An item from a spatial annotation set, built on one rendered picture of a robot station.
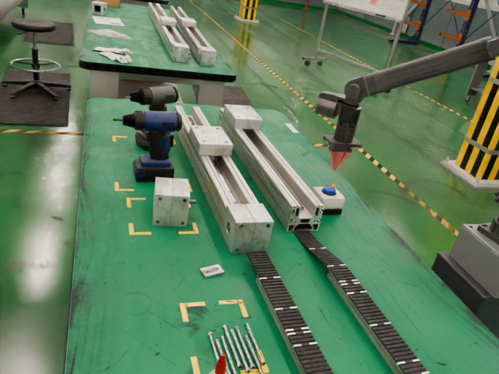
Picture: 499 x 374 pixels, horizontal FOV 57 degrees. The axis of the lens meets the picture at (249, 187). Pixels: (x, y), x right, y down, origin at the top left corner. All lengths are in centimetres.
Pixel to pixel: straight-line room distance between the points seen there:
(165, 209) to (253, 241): 25
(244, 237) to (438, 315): 49
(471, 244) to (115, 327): 94
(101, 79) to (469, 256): 221
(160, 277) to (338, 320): 41
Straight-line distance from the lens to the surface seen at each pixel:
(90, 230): 123
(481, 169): 442
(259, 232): 117
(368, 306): 109
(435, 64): 129
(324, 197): 142
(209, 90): 297
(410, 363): 100
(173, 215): 124
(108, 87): 291
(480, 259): 139
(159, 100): 164
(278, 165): 155
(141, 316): 99
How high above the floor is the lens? 146
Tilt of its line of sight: 27 degrees down
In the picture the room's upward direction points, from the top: 10 degrees clockwise
